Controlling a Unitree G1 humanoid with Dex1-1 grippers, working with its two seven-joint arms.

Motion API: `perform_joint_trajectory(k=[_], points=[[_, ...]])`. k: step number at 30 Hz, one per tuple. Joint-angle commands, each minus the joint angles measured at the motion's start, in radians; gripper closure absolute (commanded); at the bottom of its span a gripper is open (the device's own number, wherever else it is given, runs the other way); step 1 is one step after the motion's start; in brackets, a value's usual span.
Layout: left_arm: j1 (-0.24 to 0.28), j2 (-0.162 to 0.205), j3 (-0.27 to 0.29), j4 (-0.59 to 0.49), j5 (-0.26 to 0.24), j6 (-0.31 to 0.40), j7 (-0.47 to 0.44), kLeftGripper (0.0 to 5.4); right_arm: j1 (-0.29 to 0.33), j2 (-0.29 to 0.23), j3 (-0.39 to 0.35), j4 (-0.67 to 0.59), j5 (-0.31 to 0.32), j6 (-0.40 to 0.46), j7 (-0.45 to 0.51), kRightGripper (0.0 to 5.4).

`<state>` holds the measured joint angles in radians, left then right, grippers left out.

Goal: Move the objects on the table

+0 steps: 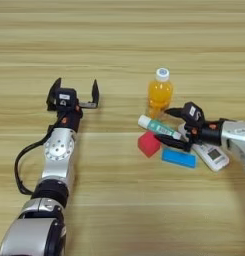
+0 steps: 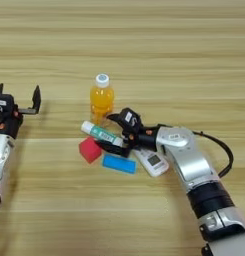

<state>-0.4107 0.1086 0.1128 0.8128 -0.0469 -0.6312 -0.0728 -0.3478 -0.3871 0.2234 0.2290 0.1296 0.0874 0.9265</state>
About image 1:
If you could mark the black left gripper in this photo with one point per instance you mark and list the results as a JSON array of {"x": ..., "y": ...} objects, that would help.
[{"x": 69, "y": 120}]

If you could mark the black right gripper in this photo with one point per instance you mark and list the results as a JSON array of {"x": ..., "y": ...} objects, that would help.
[{"x": 210, "y": 133}]

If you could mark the white green toothpaste tube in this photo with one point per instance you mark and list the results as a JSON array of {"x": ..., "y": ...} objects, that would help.
[{"x": 157, "y": 126}]

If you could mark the orange juice bottle white cap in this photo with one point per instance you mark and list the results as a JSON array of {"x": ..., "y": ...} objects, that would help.
[{"x": 160, "y": 95}]

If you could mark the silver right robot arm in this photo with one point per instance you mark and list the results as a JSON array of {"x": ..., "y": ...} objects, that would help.
[{"x": 239, "y": 131}]

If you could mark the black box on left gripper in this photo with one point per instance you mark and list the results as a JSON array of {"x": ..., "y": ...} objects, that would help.
[{"x": 66, "y": 98}]

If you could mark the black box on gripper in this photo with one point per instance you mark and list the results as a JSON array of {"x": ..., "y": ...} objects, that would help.
[
  {"x": 192, "y": 111},
  {"x": 66, "y": 98}
]

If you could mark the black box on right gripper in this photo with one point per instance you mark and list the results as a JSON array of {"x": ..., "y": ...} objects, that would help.
[{"x": 192, "y": 111}]

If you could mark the blue rectangular block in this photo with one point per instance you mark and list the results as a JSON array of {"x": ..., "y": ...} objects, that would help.
[{"x": 179, "y": 158}]

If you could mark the red cube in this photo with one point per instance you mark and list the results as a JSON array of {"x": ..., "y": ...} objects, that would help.
[{"x": 148, "y": 145}]

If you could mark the white remote control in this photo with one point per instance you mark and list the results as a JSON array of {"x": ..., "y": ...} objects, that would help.
[{"x": 214, "y": 156}]

